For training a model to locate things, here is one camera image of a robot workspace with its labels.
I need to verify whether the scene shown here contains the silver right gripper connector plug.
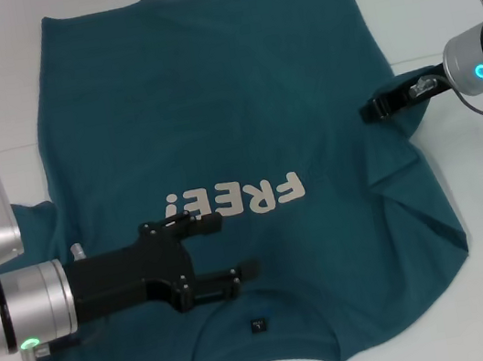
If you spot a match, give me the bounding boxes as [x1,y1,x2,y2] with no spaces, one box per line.
[408,75,435,98]

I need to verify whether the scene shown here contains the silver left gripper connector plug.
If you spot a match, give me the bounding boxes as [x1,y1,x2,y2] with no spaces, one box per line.
[69,241,89,262]

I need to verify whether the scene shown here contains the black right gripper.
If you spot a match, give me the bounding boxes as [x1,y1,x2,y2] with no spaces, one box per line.
[356,69,456,125]

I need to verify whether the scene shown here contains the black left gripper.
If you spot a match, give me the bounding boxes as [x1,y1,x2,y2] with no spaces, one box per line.
[60,201,270,331]

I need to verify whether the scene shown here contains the teal t-shirt with FREE print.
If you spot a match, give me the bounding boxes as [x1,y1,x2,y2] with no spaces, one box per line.
[0,0,483,361]

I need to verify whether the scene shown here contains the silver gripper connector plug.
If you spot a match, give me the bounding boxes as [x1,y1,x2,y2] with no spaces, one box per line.
[408,75,435,98]
[69,241,89,262]

